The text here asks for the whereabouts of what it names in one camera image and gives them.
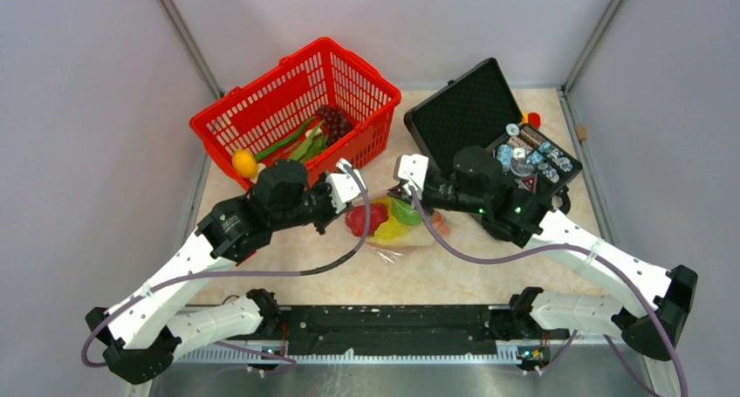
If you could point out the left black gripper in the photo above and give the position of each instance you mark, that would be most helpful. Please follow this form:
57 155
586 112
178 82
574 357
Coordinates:
331 215

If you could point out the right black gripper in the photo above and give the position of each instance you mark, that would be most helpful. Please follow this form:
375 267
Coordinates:
399 191

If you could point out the red toy bell pepper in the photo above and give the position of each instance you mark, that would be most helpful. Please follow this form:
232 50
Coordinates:
365 218

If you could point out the orange toy carrot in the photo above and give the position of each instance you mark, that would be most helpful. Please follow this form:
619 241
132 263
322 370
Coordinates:
440 224

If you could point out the green toy round fruit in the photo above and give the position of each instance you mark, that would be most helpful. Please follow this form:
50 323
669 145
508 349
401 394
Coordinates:
404 213

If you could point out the clear zip top bag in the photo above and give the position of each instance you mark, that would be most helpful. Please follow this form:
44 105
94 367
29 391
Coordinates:
388 253

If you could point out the yellow toy corn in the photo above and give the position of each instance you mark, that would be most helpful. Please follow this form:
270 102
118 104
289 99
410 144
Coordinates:
394 234

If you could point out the black poker chip case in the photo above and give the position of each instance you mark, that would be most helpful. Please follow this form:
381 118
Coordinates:
479 109

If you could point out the green toy chili pepper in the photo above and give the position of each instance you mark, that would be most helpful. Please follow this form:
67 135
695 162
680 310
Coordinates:
288 139

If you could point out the red plastic shopping basket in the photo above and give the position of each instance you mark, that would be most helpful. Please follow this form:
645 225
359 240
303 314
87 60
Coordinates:
322 73

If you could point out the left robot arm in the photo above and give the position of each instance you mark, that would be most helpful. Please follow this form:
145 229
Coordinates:
144 334

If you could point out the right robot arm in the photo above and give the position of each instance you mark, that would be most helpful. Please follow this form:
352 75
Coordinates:
644 304

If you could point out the green toy vegetable leaves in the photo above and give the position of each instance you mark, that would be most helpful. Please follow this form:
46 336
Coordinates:
312 145

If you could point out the dark purple toy grapes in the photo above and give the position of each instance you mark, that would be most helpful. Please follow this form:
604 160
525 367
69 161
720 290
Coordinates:
335 123

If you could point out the red round token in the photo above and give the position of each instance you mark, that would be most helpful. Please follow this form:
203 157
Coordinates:
534 120

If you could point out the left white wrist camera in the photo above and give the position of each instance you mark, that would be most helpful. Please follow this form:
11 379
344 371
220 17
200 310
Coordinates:
346 185

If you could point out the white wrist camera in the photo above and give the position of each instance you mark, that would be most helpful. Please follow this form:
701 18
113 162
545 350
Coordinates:
411 171
346 185

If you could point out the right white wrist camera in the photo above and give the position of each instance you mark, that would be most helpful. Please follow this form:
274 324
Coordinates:
411 171

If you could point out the small tan wall block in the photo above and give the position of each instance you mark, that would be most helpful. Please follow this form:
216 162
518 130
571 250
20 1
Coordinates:
581 133

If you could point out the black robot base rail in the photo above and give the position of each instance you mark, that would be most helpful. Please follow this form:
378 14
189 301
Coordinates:
399 330

